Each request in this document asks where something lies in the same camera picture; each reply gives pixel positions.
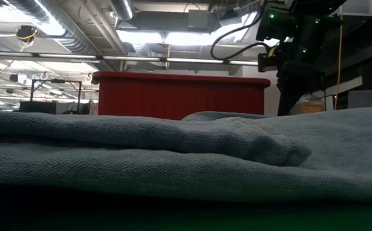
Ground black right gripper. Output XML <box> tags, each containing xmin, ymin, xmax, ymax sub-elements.
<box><xmin>258</xmin><ymin>40</ymin><xmax>326</xmax><ymax>116</ymax></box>

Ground light blue denim jeans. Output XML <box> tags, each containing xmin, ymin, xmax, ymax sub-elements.
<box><xmin>0</xmin><ymin>104</ymin><xmax>372</xmax><ymax>203</ymax></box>

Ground red plastic laundry basket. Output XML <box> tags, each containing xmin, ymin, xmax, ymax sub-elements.
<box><xmin>92</xmin><ymin>71</ymin><xmax>272</xmax><ymax>121</ymax></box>

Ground spray bottle with orange label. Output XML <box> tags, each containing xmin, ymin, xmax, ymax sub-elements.
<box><xmin>288</xmin><ymin>92</ymin><xmax>326</xmax><ymax>116</ymax></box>

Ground white board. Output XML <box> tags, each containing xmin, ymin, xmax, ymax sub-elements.
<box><xmin>347</xmin><ymin>89</ymin><xmax>372</xmax><ymax>109</ymax></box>

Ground grey ceiling box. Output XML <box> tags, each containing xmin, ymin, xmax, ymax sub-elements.
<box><xmin>188</xmin><ymin>9</ymin><xmax>209</xmax><ymax>30</ymax></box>

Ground green table mat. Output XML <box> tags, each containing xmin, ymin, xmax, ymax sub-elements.
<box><xmin>0</xmin><ymin>198</ymin><xmax>372</xmax><ymax>231</ymax></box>

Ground long LED light bar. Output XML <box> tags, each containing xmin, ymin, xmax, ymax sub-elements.
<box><xmin>0</xmin><ymin>50</ymin><xmax>260</xmax><ymax>67</ymax></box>

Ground black monitor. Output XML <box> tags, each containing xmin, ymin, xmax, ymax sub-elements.
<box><xmin>19</xmin><ymin>101</ymin><xmax>57</xmax><ymax>116</ymax></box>

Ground yellow black ceiling device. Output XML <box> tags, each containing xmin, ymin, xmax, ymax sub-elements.
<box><xmin>15</xmin><ymin>24</ymin><xmax>39</xmax><ymax>43</ymax></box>

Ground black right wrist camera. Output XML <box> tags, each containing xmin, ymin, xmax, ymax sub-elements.
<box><xmin>255</xmin><ymin>2</ymin><xmax>299</xmax><ymax>42</ymax></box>

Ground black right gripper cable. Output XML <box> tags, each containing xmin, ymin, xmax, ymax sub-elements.
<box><xmin>209</xmin><ymin>6</ymin><xmax>272</xmax><ymax>62</ymax></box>

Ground round silver ventilation duct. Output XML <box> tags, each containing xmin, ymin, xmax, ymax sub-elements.
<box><xmin>110</xmin><ymin>0</ymin><xmax>134</xmax><ymax>21</ymax></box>

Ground long corrugated silver duct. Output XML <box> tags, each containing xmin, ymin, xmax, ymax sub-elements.
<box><xmin>7</xmin><ymin>0</ymin><xmax>100</xmax><ymax>55</ymax></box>

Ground black metal stand frame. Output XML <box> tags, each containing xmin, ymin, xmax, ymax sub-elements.
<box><xmin>30</xmin><ymin>78</ymin><xmax>83</xmax><ymax>116</ymax></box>

